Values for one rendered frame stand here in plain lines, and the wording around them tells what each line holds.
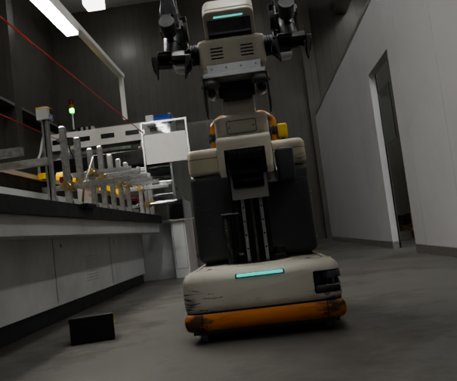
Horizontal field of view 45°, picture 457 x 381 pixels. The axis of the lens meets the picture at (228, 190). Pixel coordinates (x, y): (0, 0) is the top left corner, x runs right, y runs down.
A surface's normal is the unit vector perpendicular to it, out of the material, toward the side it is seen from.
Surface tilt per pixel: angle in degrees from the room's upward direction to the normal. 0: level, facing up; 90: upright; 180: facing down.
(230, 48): 98
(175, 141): 90
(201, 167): 90
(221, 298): 90
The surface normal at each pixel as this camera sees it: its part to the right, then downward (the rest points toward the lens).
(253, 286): -0.06, -0.07
